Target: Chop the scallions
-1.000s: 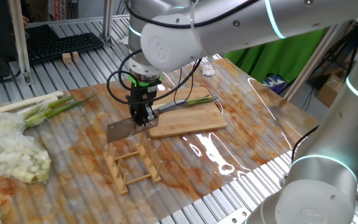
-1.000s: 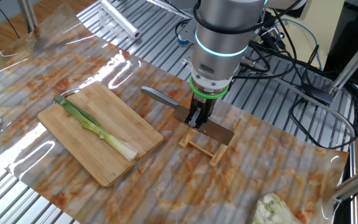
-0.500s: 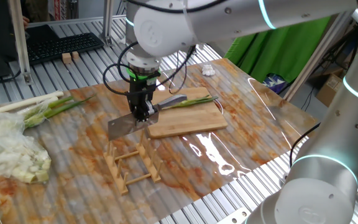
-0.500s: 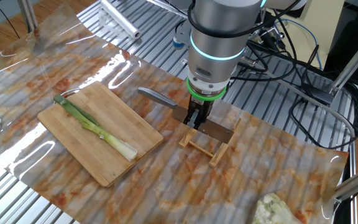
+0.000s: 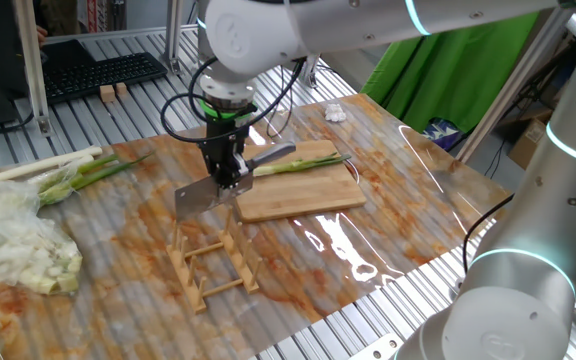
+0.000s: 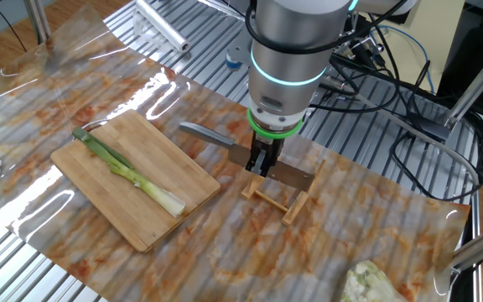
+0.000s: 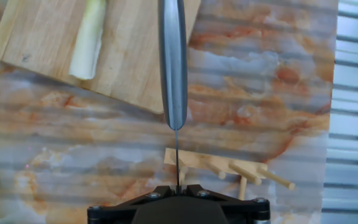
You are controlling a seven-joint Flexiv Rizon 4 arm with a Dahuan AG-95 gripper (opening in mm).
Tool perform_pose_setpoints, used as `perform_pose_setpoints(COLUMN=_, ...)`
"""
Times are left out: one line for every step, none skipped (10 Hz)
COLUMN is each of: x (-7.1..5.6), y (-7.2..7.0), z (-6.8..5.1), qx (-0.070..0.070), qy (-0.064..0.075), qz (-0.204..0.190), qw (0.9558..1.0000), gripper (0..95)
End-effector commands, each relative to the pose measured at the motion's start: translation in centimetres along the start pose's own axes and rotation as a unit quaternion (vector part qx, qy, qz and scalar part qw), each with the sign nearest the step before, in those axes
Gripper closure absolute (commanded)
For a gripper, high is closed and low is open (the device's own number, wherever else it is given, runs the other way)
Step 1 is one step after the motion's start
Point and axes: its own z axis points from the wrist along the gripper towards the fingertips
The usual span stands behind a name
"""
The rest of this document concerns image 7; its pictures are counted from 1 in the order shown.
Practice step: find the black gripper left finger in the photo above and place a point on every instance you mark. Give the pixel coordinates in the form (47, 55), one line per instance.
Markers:
(113, 213)

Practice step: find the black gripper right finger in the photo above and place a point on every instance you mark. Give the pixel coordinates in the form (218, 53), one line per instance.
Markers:
(247, 211)

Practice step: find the steel cleaver knife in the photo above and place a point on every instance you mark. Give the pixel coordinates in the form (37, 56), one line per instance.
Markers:
(172, 62)

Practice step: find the green scallion stalk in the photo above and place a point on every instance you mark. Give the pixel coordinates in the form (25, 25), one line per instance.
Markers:
(87, 43)

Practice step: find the wooden peg rack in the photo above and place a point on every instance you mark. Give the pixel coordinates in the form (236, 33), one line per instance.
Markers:
(197, 160)

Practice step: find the marble pattern plastic mat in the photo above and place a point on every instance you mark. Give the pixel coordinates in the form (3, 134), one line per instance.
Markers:
(73, 140)

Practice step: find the wooden cutting board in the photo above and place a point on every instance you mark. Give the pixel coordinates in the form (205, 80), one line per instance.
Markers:
(129, 56)

